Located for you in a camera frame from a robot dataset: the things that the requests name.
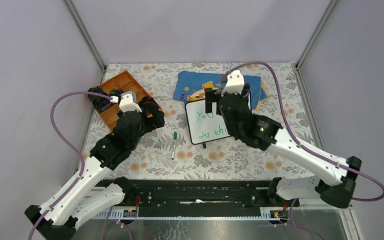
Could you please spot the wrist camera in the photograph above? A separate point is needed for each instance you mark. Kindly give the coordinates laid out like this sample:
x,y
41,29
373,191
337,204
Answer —
x,y
127,102
234,83

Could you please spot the small whiteboard black frame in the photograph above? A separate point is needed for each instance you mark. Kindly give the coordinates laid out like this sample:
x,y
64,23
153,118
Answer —
x,y
204,127

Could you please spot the dark rolled fabric middle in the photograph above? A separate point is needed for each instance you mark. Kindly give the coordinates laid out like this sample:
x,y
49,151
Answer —
x,y
116,93

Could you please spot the floral table cloth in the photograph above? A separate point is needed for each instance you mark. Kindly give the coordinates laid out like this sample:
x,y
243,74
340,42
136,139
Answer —
x,y
225,159

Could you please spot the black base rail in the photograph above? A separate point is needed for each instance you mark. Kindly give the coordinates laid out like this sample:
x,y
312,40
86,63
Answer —
x,y
201,199

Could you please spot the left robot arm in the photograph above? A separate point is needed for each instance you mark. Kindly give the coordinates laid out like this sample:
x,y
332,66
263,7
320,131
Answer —
x,y
65,212

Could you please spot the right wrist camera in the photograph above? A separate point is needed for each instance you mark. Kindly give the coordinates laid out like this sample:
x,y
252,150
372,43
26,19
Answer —
x,y
234,83

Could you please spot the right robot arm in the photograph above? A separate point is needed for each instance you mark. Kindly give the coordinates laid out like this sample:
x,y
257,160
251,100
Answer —
x,y
333,183

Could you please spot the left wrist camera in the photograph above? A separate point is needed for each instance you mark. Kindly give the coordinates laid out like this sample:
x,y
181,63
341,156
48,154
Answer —
x,y
127,102

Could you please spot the orange compartment tray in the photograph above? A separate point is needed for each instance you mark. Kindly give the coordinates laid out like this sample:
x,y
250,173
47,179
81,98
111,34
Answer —
x,y
119,86

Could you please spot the blue cartoon cloth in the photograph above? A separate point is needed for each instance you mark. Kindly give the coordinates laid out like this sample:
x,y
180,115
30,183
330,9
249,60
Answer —
x,y
191,86

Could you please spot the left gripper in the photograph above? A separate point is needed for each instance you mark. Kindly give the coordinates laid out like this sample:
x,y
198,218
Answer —
x,y
157,121

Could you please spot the dark rolled fabric left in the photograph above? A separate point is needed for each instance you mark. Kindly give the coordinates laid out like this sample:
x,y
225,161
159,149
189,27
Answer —
x,y
99,103

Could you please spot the green whiteboard marker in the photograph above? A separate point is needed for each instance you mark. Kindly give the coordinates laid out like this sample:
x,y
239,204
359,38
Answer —
x,y
174,143

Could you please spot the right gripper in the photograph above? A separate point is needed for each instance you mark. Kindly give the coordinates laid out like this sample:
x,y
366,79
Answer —
x,y
210,97

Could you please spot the dark rolled fabric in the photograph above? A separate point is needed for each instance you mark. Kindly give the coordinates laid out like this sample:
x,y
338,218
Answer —
x,y
116,93
99,103

